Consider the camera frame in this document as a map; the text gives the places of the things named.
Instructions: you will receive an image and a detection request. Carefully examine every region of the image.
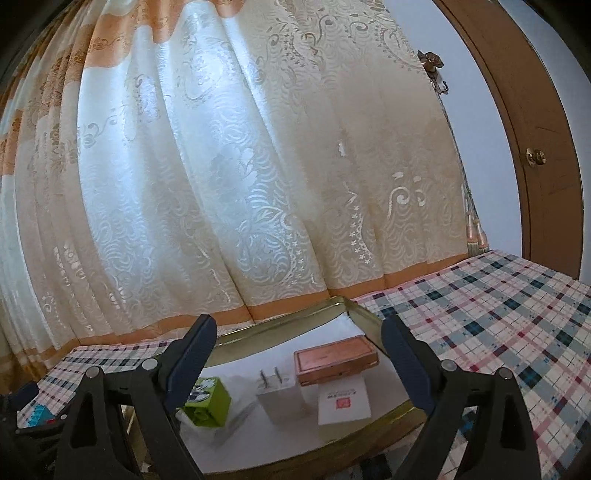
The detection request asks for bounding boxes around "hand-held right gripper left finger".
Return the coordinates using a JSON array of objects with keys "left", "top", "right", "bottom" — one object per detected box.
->
[{"left": 54, "top": 314, "right": 218, "bottom": 480}]

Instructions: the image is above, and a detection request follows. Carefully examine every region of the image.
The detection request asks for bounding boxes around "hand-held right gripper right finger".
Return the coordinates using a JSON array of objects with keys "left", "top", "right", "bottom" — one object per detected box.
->
[{"left": 381, "top": 314, "right": 541, "bottom": 480}]

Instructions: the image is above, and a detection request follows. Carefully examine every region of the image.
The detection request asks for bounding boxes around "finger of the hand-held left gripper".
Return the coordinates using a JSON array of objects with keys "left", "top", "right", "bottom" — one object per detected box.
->
[{"left": 9, "top": 382, "right": 41, "bottom": 409}]

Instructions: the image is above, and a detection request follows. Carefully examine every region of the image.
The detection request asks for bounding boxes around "green cartoon box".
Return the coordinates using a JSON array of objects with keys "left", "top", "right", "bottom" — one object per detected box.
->
[{"left": 184, "top": 376, "right": 232, "bottom": 428}]

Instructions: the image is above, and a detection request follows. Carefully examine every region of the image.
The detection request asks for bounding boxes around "gold metal tin tray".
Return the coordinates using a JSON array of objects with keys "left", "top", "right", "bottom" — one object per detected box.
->
[{"left": 124, "top": 296, "right": 428, "bottom": 478}]

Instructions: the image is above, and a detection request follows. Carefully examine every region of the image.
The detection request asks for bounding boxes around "copper box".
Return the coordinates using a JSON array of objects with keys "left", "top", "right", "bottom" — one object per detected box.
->
[{"left": 294, "top": 335, "right": 379, "bottom": 387}]

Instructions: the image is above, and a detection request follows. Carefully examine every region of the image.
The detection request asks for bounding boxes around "white plug charger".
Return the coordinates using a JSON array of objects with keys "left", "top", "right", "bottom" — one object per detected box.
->
[{"left": 255, "top": 366, "right": 304, "bottom": 426}]

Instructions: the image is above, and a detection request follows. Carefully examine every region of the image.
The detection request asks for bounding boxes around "white box with red label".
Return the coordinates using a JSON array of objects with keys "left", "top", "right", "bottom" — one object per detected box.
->
[{"left": 318, "top": 385, "right": 373, "bottom": 426}]

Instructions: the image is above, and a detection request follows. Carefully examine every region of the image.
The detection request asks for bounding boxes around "plaid tablecloth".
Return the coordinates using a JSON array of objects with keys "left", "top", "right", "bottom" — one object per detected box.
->
[{"left": 14, "top": 249, "right": 591, "bottom": 480}]

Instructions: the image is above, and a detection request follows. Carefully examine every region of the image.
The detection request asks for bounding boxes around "tasselled curtain tieback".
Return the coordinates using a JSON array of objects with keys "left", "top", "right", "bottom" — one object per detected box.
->
[{"left": 431, "top": 78, "right": 489, "bottom": 257}]

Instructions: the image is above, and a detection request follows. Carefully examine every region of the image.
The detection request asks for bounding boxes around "cream patterned curtain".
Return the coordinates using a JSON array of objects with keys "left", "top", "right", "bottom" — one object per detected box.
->
[{"left": 0, "top": 0, "right": 472, "bottom": 365}]

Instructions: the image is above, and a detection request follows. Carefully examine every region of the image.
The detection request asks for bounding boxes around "brown wooden door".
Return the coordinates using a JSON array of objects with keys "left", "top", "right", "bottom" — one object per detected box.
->
[{"left": 436, "top": 0, "right": 591, "bottom": 278}]

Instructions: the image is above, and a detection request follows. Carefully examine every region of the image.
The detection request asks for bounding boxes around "metal flower curtain hook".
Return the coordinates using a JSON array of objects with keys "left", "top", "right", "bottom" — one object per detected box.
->
[{"left": 417, "top": 50, "right": 450, "bottom": 95}]

